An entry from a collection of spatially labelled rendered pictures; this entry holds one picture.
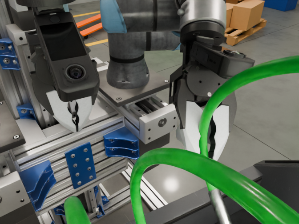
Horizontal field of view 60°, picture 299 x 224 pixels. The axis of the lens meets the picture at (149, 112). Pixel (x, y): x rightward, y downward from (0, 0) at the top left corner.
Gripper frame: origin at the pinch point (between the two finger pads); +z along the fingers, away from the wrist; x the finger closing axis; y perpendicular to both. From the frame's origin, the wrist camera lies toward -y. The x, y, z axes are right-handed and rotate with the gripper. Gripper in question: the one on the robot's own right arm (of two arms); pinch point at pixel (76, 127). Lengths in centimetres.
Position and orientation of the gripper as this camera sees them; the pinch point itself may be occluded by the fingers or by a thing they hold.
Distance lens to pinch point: 42.9
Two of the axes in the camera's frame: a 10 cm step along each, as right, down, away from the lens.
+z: 0.0, 8.1, 5.8
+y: -4.5, -5.2, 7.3
